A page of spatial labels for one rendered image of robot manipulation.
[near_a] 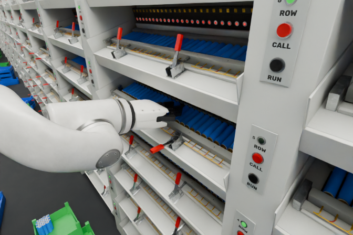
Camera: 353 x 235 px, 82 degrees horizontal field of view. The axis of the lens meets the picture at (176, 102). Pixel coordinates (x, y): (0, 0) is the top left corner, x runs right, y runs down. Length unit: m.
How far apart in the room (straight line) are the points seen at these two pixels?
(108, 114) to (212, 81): 0.22
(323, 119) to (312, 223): 0.19
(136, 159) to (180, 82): 0.47
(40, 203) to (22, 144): 1.49
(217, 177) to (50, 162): 0.32
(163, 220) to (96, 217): 0.79
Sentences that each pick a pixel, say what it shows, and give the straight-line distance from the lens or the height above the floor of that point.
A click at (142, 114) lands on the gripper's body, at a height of 1.01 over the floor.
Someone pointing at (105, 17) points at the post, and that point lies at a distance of 0.83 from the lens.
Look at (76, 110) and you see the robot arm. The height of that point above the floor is 1.05.
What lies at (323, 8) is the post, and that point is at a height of 1.22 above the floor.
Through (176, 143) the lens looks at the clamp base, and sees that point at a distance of 0.54.
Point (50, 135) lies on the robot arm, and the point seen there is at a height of 1.06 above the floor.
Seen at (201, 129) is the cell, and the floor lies 0.93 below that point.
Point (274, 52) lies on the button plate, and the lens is 0.30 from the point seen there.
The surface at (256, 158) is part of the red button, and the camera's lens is 0.36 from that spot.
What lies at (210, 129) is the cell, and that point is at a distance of 0.54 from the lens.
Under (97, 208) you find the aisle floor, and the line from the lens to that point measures 1.64.
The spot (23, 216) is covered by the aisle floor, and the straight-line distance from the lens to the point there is 1.81.
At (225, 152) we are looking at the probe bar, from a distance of 0.48.
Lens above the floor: 1.22
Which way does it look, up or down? 24 degrees down
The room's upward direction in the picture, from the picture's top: straight up
